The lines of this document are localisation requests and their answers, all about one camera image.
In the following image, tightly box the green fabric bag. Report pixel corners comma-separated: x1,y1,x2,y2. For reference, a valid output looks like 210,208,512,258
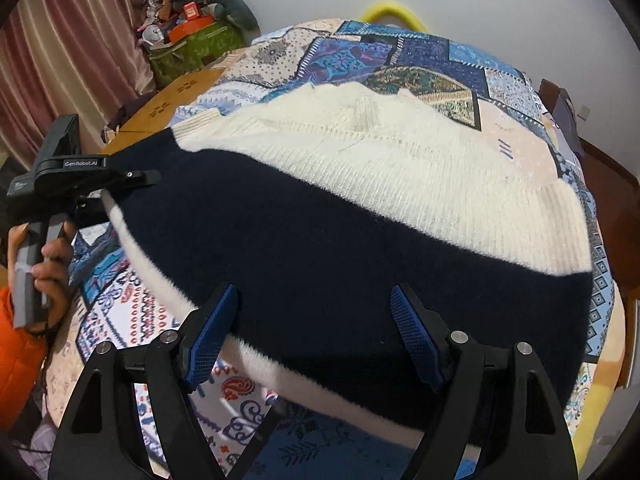
148,22,246,89

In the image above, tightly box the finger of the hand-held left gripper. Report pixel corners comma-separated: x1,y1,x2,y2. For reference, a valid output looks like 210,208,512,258
102,169,164,194

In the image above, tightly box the yellow foam arch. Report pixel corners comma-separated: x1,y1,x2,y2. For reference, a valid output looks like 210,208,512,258
362,1,426,31

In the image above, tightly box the blue patchwork blanket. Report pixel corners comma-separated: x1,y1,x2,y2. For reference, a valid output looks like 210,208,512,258
44,19,630,480

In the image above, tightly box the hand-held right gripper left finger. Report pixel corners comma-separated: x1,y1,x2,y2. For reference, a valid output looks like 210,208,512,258
47,282,241,480

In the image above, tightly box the person's orange-sleeved left forearm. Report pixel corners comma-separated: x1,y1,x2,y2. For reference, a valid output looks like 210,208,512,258
0,285,52,433

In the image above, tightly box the dark purple cloth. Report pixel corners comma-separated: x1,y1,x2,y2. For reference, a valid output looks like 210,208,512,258
101,106,127,144

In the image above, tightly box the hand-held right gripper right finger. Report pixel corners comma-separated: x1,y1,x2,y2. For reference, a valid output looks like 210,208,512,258
390,284,581,480

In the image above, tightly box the striped pink curtain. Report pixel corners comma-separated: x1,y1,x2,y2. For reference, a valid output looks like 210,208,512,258
0,0,157,173

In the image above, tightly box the wooden lap desk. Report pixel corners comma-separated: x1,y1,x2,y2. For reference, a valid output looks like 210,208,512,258
104,67,229,155

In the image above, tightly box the dark grey bag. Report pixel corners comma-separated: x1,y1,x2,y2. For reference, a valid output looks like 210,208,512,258
539,79,584,162

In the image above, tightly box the navy and cream striped sweater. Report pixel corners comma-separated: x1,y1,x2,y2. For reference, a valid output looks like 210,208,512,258
100,82,597,435

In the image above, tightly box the person's left hand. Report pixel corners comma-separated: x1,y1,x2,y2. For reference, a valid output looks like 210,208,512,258
6,222,77,335

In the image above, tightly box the flat orange box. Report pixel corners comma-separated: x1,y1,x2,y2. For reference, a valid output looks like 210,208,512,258
167,15,215,44

